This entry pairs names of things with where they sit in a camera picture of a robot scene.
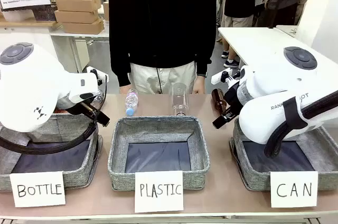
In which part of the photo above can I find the clear water bottle blue cap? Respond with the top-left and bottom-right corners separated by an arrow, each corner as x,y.
125,88 -> 140,117

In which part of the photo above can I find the grey fabric basket bottle sign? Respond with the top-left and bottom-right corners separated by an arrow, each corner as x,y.
0,113 -> 104,192

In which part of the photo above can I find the person's left hand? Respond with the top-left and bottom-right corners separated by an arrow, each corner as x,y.
192,76 -> 206,95

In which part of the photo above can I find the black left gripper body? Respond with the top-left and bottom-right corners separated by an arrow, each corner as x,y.
77,99 -> 103,119

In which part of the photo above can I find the person's right forearm black sleeve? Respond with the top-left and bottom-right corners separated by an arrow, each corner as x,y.
110,54 -> 132,88

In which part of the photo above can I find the person in black sweater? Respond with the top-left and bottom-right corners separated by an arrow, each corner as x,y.
108,0 -> 218,95

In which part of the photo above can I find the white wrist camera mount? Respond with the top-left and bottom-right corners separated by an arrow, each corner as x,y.
86,66 -> 109,86
211,67 -> 241,86

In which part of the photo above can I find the dark woven crate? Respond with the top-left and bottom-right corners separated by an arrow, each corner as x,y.
33,4 -> 58,22

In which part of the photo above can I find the clear plastic cup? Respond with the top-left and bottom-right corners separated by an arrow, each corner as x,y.
171,82 -> 190,117

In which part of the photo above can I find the grey fabric basket can sign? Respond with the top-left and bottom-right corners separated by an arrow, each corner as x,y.
229,118 -> 338,192

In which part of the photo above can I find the white paper sign CAN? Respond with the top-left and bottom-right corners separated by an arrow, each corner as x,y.
269,171 -> 319,208

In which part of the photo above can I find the flat closed cardboard box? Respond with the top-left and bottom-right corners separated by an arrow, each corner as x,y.
54,10 -> 100,24
61,19 -> 105,35

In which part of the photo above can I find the brown glass bottle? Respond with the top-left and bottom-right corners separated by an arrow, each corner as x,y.
211,88 -> 226,116

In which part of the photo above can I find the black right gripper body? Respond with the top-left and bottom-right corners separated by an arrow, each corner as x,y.
223,83 -> 244,116

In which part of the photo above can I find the black right arm cable sleeve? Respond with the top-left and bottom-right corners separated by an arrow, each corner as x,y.
264,89 -> 338,159

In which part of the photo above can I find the white paper sign BOTTLE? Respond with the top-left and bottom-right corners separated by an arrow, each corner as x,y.
10,171 -> 67,208

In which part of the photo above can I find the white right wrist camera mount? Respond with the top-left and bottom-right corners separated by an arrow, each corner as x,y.
211,67 -> 241,86

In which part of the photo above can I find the white paper sign PLASTIC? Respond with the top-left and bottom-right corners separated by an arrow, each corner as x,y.
134,170 -> 184,213

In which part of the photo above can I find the wooden shelf board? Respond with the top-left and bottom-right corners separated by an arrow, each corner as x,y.
0,19 -> 63,28

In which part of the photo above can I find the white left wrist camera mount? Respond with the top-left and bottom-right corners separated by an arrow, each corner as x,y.
86,66 -> 109,86

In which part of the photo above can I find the grey fabric basket plastic sign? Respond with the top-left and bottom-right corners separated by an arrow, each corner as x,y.
107,115 -> 211,192

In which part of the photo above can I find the person's left forearm black sleeve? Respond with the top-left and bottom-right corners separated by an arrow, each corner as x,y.
194,52 -> 212,74

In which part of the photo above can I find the white desk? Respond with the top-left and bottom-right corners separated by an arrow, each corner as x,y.
49,29 -> 110,74

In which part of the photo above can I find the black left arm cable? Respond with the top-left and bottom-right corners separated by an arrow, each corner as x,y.
0,74 -> 110,156

